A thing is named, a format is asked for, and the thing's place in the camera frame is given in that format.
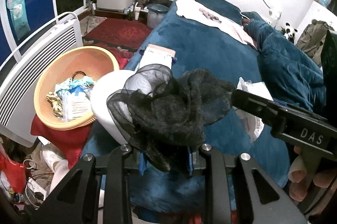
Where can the black mesh cloth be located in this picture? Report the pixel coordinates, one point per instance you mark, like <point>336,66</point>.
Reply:
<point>181,108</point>

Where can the panda plush toy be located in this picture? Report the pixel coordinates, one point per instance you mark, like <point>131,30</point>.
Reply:
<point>289,32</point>

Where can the person's right hand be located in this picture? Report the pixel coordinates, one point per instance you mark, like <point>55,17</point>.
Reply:
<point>299,171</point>

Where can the red floral rug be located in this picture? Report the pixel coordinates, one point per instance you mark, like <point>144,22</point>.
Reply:
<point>121,33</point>

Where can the red cloth under basket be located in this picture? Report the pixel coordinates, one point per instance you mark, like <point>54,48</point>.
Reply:
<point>70,136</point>

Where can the white panel heater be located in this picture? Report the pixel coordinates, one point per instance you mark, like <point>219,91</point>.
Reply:
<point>17,88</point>

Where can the red plastic bag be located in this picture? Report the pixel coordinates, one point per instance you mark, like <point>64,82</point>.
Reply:
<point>14,171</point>

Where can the cardboard box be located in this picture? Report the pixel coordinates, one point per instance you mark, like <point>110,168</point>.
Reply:
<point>163,49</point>

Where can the translucent trash bin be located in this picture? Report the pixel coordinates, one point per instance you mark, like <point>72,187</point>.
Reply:
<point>156,13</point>

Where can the cotton swab bag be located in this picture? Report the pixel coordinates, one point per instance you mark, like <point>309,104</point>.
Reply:
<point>75,106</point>

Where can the blue white striped cloth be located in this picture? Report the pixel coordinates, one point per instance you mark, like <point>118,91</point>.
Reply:
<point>63,89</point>

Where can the blue plush bed blanket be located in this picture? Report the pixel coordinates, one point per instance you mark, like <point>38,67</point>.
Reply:
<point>198,46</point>

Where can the white cylindrical smart speaker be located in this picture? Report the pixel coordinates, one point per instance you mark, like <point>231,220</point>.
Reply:
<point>121,98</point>

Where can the pink towel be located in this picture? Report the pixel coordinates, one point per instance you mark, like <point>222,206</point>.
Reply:
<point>193,10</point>

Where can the yellow plastic basket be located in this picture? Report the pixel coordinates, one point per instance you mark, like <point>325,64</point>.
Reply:
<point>62,93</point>

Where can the teal hanging bag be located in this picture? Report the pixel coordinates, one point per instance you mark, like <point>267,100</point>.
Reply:
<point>19,19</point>

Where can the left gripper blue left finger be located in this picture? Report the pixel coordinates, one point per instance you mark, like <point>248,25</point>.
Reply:
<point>142,164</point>

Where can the blue wet wipes pack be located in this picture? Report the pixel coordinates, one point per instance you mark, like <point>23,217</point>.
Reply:
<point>77,89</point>

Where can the small white tissue pack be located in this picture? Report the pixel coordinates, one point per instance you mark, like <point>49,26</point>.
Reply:
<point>253,124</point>

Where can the dark blue quilt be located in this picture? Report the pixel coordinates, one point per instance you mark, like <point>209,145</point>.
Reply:
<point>290,75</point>

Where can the teal face mask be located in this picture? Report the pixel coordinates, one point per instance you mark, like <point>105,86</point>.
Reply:
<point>83,81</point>

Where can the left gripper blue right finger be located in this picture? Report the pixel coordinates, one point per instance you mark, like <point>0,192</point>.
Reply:
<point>190,162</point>

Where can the yellow patterned scrunchie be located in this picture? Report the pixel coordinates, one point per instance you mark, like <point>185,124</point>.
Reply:
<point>56,104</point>

